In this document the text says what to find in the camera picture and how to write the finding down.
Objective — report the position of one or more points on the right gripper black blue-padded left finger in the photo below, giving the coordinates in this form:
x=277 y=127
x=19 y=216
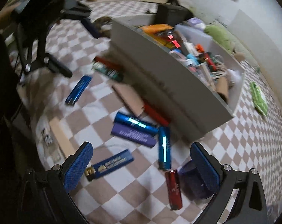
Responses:
x=47 y=193

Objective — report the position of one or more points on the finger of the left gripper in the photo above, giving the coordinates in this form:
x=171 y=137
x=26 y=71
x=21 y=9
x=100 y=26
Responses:
x=56 y=67
x=90 y=27

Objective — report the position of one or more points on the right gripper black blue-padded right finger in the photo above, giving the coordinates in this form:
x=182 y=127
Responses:
x=250 y=203

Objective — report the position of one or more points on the thin red lighter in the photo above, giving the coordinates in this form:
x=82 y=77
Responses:
x=108 y=63

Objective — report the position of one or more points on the wooden strip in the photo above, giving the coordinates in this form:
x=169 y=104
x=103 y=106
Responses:
x=63 y=142

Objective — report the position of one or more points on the small blue lighter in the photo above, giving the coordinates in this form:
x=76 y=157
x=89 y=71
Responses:
x=78 y=90

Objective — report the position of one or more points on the green patterned lighter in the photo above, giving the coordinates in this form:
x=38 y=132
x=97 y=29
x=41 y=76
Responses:
x=111 y=73

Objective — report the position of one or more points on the orange tube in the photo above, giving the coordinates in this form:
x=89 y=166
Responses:
x=162 y=33

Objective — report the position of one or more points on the dark blue glass jar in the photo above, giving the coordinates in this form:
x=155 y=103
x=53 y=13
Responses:
x=192 y=184

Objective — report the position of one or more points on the glossy red lighter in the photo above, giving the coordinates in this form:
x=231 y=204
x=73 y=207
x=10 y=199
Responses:
x=174 y=189

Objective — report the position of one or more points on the black cardboard box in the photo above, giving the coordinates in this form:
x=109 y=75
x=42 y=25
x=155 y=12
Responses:
x=172 y=14

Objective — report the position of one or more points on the matte blue lighter yellow logo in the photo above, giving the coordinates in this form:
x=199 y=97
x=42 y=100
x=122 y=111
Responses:
x=109 y=165

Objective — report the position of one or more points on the clear plastic container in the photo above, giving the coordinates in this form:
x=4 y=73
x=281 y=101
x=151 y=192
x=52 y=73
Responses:
x=195 y=36

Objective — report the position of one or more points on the checkered bed sheet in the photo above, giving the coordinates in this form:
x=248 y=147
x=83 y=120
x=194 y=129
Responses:
x=65 y=112

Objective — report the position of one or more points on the red lighter near box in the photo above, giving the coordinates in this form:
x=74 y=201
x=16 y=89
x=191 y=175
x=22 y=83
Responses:
x=155 y=114

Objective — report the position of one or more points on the glossy blue lighter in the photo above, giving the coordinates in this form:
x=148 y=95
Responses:
x=164 y=148
x=135 y=123

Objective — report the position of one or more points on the purple lighter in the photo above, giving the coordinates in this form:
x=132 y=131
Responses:
x=133 y=135

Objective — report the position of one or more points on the green wet wipes pack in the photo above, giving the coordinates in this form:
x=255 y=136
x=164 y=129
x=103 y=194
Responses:
x=259 y=99

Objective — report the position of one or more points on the white shoe box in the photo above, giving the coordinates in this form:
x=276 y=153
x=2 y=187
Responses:
x=192 y=107

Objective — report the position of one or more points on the green plush toy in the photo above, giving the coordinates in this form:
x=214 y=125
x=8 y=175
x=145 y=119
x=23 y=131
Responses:
x=220 y=36

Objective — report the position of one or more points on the cardboard tube with rope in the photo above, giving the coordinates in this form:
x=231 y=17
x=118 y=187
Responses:
x=221 y=83

